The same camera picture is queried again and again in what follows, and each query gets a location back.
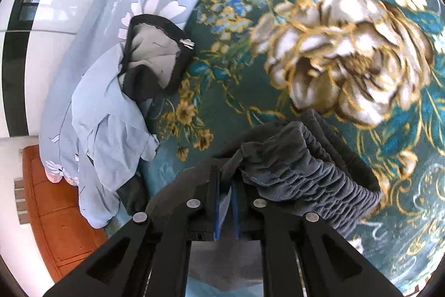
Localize black garment with zipper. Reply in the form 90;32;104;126
118;14;196;102

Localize light blue floral duvet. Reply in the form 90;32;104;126
38;0;230;186

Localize glossy white wardrobe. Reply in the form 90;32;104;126
0;0;147;138

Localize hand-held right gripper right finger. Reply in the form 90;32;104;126
231;183;406;297

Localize dark grey cloth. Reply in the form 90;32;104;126
116;175;150;216

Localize dark grey pants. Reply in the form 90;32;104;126
146;109;381;289

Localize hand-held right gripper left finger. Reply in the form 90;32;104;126
43;166;221;297

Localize grey wall plate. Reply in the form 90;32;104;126
14;179;31;224

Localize teal floral blanket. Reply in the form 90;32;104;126
104;0;445;297

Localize light blue shirt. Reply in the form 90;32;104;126
71;46;160;230

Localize orange wooden footboard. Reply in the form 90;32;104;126
23;145;112;284

